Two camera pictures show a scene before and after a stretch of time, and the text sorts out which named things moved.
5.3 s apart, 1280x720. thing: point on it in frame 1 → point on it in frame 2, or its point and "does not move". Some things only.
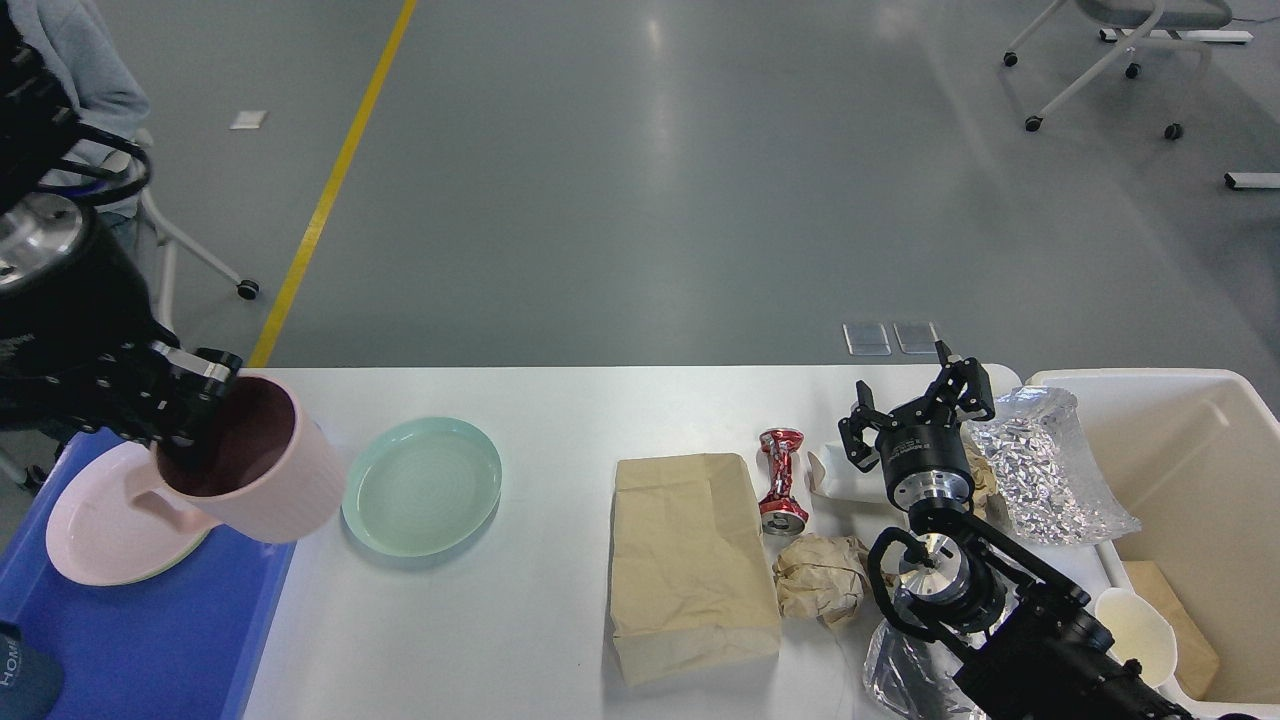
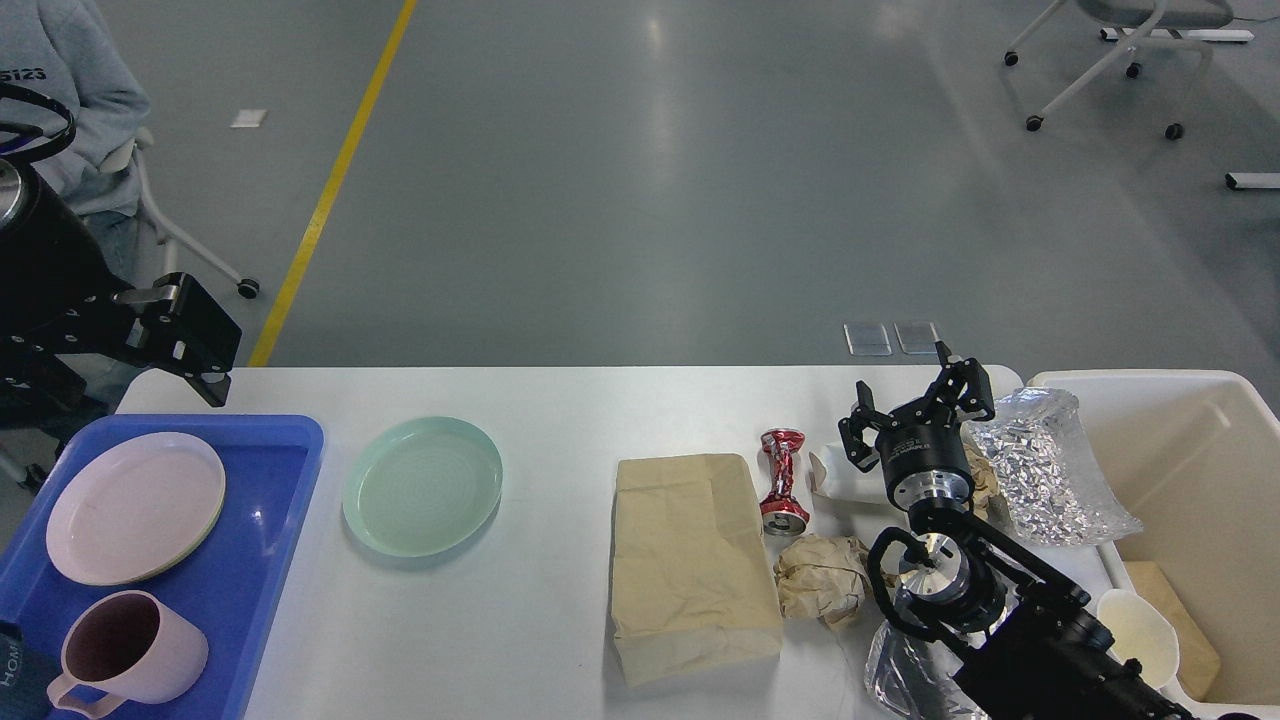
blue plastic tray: (179, 644) does not move
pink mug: (262, 466) → (125, 645)
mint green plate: (421, 486) does not move
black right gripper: (925, 455) does not move
